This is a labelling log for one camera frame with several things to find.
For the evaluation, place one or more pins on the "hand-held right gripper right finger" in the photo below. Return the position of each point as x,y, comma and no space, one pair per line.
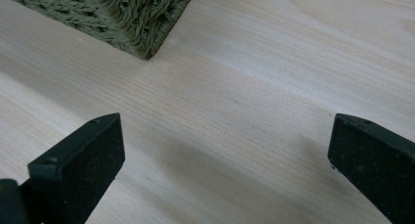
375,165

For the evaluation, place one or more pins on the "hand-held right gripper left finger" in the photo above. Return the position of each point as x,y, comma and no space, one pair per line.
81,171

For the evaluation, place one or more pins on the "green woven basket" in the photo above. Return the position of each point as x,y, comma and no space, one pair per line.
130,18

